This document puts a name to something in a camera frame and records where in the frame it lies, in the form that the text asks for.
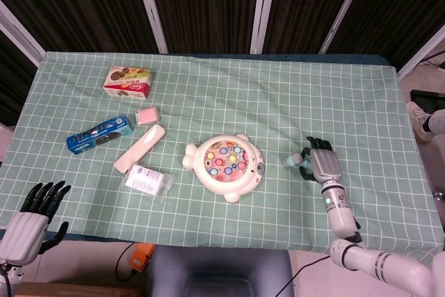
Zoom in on black box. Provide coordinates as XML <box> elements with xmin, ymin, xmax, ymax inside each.
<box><xmin>410</xmin><ymin>90</ymin><xmax>445</xmax><ymax>113</ymax></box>

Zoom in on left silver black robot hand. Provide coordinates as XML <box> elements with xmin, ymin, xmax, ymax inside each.
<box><xmin>0</xmin><ymin>180</ymin><xmax>72</xmax><ymax>266</ymax></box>

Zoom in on blue Oreo cookie box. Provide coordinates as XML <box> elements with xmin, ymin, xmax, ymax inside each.
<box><xmin>65</xmin><ymin>113</ymin><xmax>135</xmax><ymax>156</ymax></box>

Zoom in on green checked tablecloth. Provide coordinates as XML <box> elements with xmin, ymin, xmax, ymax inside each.
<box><xmin>0</xmin><ymin>51</ymin><xmax>445</xmax><ymax>259</ymax></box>

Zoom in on orange device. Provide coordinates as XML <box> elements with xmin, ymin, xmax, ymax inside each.
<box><xmin>128</xmin><ymin>242</ymin><xmax>156</xmax><ymax>273</ymax></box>

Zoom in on white metal partition post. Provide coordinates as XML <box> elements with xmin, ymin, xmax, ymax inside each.
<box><xmin>131</xmin><ymin>0</ymin><xmax>169</xmax><ymax>54</ymax></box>
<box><xmin>398</xmin><ymin>28</ymin><xmax>445</xmax><ymax>81</ymax></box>
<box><xmin>0</xmin><ymin>0</ymin><xmax>46</xmax><ymax>67</ymax></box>
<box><xmin>318</xmin><ymin>0</ymin><xmax>372</xmax><ymax>55</ymax></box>
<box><xmin>250</xmin><ymin>0</ymin><xmax>279</xmax><ymax>54</ymax></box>

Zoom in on dark ribbed partition panel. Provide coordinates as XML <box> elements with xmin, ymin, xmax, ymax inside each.
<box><xmin>0</xmin><ymin>0</ymin><xmax>161</xmax><ymax>55</ymax></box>
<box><xmin>145</xmin><ymin>0</ymin><xmax>262</xmax><ymax>55</ymax></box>
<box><xmin>262</xmin><ymin>0</ymin><xmax>359</xmax><ymax>55</ymax></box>
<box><xmin>328</xmin><ymin>0</ymin><xmax>445</xmax><ymax>69</ymax></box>

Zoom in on black cable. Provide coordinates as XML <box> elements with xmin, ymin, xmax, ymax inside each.
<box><xmin>277</xmin><ymin>254</ymin><xmax>331</xmax><ymax>297</ymax></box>
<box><xmin>115</xmin><ymin>241</ymin><xmax>140</xmax><ymax>282</ymax></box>

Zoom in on white tissue pack clear wrap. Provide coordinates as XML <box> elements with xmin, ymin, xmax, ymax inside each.
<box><xmin>121</xmin><ymin>163</ymin><xmax>174</xmax><ymax>204</ymax></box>

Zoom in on pink white wrapped pack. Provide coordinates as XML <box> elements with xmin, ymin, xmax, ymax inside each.
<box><xmin>135</xmin><ymin>106</ymin><xmax>161</xmax><ymax>127</ymax></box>

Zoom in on long beige plastic case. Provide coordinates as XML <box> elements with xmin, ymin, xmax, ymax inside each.
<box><xmin>113</xmin><ymin>124</ymin><xmax>167</xmax><ymax>174</ymax></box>

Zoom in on red white cookie box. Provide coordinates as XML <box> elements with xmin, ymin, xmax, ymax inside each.
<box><xmin>102</xmin><ymin>65</ymin><xmax>154</xmax><ymax>99</ymax></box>

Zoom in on small teal object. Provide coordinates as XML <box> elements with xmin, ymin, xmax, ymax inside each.
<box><xmin>284</xmin><ymin>153</ymin><xmax>316</xmax><ymax>170</ymax></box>

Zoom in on white sneaker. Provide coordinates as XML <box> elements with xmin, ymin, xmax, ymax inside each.
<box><xmin>406</xmin><ymin>101</ymin><xmax>434</xmax><ymax>143</ymax></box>

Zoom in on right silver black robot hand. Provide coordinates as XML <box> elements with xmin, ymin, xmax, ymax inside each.
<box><xmin>299</xmin><ymin>136</ymin><xmax>345</xmax><ymax>184</ymax></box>

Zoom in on person's leg grey trousers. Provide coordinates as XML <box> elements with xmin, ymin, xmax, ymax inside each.
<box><xmin>427</xmin><ymin>109</ymin><xmax>445</xmax><ymax>135</ymax></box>

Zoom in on white whack-a-mole toy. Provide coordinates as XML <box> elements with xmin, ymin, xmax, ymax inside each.
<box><xmin>182</xmin><ymin>133</ymin><xmax>265</xmax><ymax>204</ymax></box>

